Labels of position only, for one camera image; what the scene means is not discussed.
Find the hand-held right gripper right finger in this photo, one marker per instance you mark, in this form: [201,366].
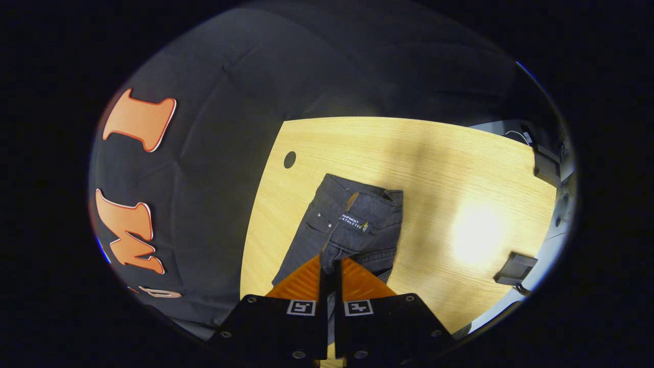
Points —
[383,327]

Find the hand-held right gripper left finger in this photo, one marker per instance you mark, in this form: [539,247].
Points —
[286,327]

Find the dark grey jeans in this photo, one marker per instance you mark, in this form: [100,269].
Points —
[357,230]

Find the black table edge bracket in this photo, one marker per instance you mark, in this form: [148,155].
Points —
[546,163]
[516,268]

